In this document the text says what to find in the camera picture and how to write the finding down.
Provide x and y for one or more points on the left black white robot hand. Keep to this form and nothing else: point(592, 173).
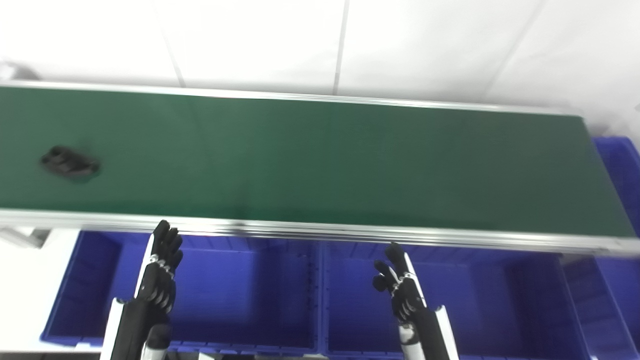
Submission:
point(157, 290)

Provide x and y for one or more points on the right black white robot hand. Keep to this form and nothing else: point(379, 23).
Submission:
point(410, 300)

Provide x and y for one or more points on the black plastic part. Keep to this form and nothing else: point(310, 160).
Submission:
point(70, 163)

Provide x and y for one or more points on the blue plastic bin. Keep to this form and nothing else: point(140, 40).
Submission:
point(240, 290)
point(620, 165)
point(500, 300)

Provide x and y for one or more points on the green conveyor belt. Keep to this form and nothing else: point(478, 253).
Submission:
point(300, 230)
point(320, 160)

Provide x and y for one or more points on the grey conveyor support leg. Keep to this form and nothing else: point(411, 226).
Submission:
point(22, 237)

